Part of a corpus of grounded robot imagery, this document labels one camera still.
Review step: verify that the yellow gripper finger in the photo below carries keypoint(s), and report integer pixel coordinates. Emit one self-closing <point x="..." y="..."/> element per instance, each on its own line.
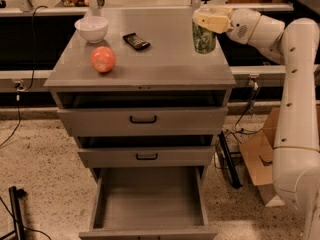
<point x="216" y="19"/>

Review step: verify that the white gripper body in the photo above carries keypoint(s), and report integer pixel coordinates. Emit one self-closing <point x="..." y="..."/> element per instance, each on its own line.
<point x="242" y="25"/>

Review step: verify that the green soda can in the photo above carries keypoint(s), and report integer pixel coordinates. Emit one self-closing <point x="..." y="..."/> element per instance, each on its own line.
<point x="203" y="39"/>

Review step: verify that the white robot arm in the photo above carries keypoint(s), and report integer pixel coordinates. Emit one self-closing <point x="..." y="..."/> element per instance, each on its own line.
<point x="296" y="156"/>

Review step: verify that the top grey drawer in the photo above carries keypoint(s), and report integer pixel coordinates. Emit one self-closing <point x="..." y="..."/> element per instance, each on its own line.
<point x="142" y="121"/>

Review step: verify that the grey drawer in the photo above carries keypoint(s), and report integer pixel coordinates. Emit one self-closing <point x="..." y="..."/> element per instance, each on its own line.
<point x="142" y="121"/>
<point x="146" y="157"/>
<point x="149" y="203"/>

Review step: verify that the grey drawer cabinet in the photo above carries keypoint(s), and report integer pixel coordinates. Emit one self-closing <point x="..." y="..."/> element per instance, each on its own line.
<point x="168" y="74"/>

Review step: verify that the middle grey drawer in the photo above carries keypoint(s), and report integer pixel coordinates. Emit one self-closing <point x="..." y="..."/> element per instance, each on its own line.
<point x="146" y="157"/>

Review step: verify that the bottom grey drawer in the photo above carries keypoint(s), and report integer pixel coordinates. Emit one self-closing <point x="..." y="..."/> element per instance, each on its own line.
<point x="149" y="203"/>

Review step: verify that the black chip bag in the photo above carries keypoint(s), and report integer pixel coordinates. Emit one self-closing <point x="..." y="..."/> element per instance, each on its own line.
<point x="136" y="42"/>

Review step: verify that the orange red apple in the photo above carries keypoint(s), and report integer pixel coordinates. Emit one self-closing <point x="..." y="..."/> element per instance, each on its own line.
<point x="103" y="59"/>

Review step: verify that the white bowl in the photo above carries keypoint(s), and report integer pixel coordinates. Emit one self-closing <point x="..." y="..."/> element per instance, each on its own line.
<point x="92" y="28"/>

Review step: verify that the cardboard box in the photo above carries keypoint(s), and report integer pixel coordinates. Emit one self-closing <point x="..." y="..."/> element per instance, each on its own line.
<point x="257" y="153"/>

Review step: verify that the black stand leg left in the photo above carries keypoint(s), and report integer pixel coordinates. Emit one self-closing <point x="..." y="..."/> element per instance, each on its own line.
<point x="15" y="213"/>

